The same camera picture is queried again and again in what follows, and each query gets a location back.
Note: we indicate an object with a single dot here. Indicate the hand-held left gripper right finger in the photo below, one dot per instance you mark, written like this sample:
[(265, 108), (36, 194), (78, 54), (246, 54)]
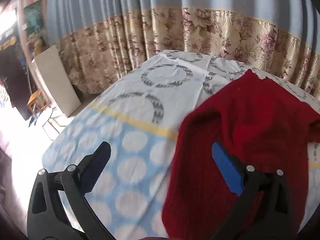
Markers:
[(226, 165)]

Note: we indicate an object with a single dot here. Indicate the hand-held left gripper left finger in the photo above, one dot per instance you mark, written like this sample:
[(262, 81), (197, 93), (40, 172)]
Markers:
[(100, 163)]

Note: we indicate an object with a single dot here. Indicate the red knitted garment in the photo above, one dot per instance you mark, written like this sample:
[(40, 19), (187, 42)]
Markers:
[(250, 110)]

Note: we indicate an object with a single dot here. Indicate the round white table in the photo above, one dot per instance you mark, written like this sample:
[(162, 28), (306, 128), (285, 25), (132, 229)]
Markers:
[(46, 116)]

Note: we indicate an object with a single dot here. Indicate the white and blue printed bed sheet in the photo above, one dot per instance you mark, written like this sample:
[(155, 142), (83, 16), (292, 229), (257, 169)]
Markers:
[(150, 92)]

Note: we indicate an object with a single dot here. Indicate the wooden chair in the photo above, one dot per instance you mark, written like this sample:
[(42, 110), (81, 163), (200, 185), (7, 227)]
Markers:
[(33, 100)]

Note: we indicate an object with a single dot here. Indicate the white flat board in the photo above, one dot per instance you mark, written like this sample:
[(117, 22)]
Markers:
[(57, 80)]

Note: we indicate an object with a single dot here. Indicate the dark cabinet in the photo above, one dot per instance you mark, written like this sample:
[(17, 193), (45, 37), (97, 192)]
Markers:
[(15, 80)]

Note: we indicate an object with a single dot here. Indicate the blue floral curtain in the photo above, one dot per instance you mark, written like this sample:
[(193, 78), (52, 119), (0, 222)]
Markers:
[(200, 30)]

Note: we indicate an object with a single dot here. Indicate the wall poster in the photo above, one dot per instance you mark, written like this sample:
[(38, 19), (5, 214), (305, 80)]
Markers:
[(33, 17)]

